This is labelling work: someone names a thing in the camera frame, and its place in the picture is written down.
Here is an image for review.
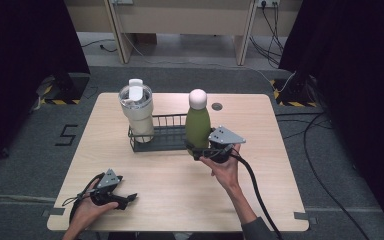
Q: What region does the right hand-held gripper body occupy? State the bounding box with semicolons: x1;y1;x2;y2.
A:
208;125;247;164

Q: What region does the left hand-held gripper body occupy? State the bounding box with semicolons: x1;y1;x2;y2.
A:
89;168;124;206

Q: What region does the green bottle with white cap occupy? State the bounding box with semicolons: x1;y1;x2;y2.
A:
184;88;213;158

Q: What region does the dark wire basket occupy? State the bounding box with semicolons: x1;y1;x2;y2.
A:
127;113;192;153

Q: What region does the cream tumbler with lid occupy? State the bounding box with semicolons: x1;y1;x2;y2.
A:
118;78;155;144

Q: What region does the person's left hand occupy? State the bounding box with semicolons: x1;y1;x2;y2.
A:
70;178;120;232

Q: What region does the person's right hand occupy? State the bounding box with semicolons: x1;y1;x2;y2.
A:
199;143;243;194

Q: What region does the grey tape strip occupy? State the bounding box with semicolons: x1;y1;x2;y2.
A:
41;207;66;218
293;211;318;225

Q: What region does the stand base with hazard tape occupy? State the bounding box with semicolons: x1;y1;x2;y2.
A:
34;73;91;106
269;73;318;108

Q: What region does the beige desk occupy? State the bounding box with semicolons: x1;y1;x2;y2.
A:
63;0;304;67

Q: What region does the black curtain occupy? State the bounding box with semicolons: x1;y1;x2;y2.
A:
0;0;91;174
278;0;384;234

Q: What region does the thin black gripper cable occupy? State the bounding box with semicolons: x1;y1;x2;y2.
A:
61;172;106;231

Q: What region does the thick black gripper cable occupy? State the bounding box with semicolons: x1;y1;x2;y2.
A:
228;146;284;240

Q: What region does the long black floor cable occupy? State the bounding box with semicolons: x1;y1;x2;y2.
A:
275;111;372;240

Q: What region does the bundle of black cables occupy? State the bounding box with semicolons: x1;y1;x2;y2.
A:
249;1;286;69

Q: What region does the short black floor cable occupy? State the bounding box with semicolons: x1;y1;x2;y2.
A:
80;38;118;54

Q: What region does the white wall socket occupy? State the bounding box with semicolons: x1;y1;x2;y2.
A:
257;0;281;8

